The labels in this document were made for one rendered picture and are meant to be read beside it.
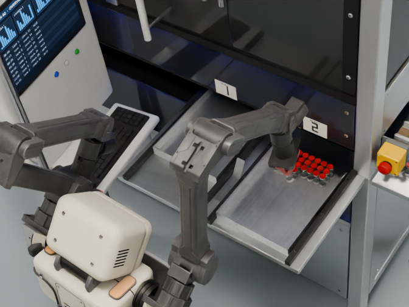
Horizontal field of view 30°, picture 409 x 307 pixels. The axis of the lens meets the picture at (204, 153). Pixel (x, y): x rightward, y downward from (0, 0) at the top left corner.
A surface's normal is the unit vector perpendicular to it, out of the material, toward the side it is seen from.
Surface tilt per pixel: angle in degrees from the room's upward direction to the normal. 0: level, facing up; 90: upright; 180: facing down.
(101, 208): 43
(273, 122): 91
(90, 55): 90
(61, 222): 48
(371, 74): 90
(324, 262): 90
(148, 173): 0
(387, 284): 0
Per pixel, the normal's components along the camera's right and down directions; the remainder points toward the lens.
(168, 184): -0.12, -0.65
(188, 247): -0.56, 0.62
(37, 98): 0.87, 0.29
